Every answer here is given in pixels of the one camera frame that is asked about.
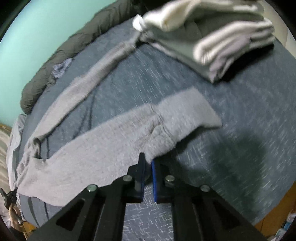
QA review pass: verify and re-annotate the beige striped curtain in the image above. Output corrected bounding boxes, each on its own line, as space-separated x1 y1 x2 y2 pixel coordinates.
0 128 11 218

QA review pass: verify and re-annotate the small crumpled blue-grey cloth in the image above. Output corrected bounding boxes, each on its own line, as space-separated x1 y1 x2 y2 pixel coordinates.
51 58 73 79

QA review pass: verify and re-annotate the stack of folded clothes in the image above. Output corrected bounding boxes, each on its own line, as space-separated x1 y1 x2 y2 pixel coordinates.
132 1 275 83

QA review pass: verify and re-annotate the light grey bed sheet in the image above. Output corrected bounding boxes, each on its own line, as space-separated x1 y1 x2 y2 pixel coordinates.
6 113 27 190

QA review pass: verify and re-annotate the dark grey rolled duvet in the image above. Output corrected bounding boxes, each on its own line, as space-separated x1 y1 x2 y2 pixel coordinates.
20 1 147 114

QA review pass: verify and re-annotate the person's left hand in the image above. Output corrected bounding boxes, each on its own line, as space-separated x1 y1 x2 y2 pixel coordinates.
9 204 25 232

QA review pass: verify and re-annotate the grey fleece ribbed garment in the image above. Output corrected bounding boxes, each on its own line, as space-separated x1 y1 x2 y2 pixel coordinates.
16 42 222 206

